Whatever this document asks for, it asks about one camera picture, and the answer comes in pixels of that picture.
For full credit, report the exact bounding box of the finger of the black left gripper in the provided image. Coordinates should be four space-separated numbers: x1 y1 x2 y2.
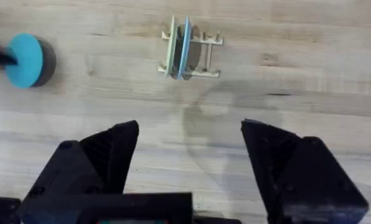
0 43 19 68

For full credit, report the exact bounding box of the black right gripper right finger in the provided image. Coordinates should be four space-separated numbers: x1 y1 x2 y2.
240 118 370 224

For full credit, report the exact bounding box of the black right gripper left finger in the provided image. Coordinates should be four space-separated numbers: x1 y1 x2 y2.
17 120 140 215

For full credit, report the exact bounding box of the blue round plate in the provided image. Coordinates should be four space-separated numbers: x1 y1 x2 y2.
176 15 193 80
4 32 45 90

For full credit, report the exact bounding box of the small wooden peg rack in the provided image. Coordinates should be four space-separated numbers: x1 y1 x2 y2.
157 30 224 79

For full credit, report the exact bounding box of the pale green round plate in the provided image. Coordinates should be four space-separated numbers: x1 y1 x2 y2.
164 15 178 78

